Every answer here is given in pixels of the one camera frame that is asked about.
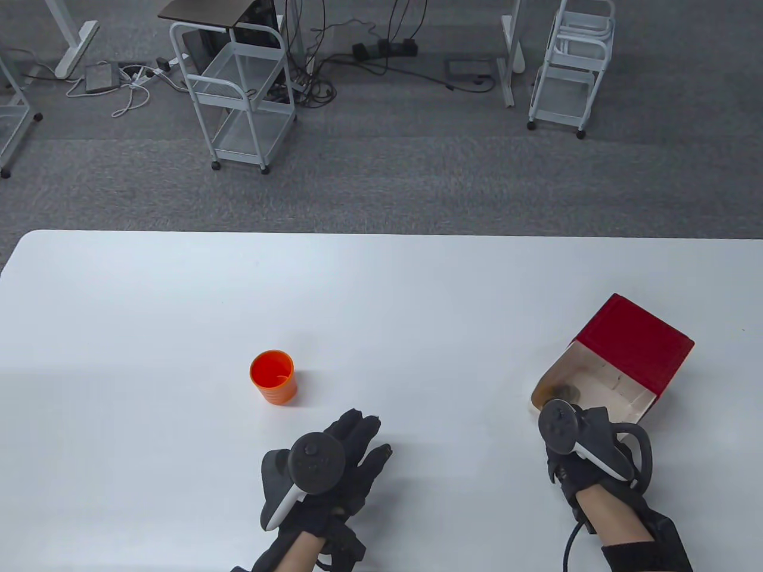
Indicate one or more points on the person's left hand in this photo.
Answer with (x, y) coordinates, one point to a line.
(363, 471)

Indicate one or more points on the person's right hand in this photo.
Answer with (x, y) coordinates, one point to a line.
(575, 476)

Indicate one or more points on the tea bag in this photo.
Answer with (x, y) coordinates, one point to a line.
(563, 391)

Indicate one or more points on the orange cup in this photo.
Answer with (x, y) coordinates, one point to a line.
(277, 390)

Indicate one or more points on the red tea bag box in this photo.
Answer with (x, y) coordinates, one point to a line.
(638, 345)

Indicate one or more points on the person's left forearm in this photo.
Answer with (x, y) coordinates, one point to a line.
(301, 557)

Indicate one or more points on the grey flat box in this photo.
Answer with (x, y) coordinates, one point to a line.
(101, 77)

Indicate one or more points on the black left hand controller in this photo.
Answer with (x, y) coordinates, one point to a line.
(316, 465)

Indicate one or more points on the black hand controller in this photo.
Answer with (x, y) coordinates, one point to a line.
(316, 465)
(558, 426)

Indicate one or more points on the black right hand controller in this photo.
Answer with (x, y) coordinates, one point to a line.
(558, 426)

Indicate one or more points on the grey floor plate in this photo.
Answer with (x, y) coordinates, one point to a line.
(468, 68)

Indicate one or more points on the white desk leg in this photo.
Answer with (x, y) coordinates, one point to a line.
(515, 59)
(68, 59)

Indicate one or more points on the black power strip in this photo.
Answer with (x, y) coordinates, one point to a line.
(387, 49)

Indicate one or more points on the white power strip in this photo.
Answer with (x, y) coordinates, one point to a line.
(158, 70)

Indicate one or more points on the black computer tower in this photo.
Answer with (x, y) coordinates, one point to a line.
(262, 18)

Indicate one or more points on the dark wooden desk board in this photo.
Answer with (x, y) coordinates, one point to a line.
(202, 11)

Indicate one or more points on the black left wrist mount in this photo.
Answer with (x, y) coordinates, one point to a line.
(346, 542)

